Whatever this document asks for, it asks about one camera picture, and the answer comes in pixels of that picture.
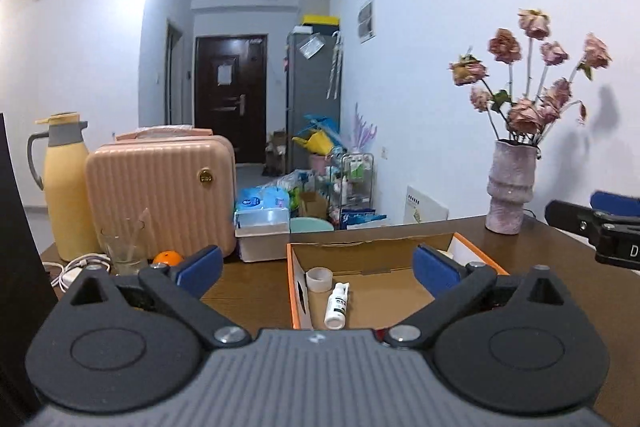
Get white tape roll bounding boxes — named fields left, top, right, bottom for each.
left=305, top=267, right=333, bottom=294

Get dark brown entrance door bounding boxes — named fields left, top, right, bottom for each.
left=194, top=35, right=267, bottom=164

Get yellow box on refrigerator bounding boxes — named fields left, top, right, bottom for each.
left=302, top=14, right=340, bottom=26

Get pink textured vase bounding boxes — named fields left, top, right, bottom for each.
left=485, top=141, right=538, bottom=235

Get dried pink flowers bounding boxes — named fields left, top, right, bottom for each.
left=448, top=9, right=612, bottom=148

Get black paper shopping bag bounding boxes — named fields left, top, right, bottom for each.
left=1, top=132, right=58, bottom=426

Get white spray bottle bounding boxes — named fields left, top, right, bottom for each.
left=324, top=283, right=349, bottom=331

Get yellow thermos jug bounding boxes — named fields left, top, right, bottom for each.
left=26, top=113, right=100, bottom=262

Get yellow watering can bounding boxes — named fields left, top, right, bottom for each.
left=292, top=130, right=334, bottom=156

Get white paper bag on floor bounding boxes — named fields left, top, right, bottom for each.
left=404, top=185, right=449, bottom=225

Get pink ribbed suitcase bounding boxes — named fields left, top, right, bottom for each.
left=86, top=126, right=238, bottom=258

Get white charger with cable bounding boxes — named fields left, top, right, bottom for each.
left=42, top=254, right=113, bottom=293

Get blue tissue pack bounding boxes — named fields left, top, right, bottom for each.
left=234, top=185, right=290, bottom=229

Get wall picture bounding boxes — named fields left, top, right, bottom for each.
left=358, top=0, right=375, bottom=43

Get wire storage rack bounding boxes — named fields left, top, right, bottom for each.
left=328, top=152, right=374, bottom=229

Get red cardboard box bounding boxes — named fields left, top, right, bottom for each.
left=286, top=233, right=506, bottom=329

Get orange fruit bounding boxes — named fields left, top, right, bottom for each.
left=153, top=251, right=184, bottom=267

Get clear drinking glass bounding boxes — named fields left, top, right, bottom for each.
left=100, top=208, right=150, bottom=277

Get grey refrigerator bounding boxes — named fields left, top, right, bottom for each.
left=285, top=32, right=341, bottom=172

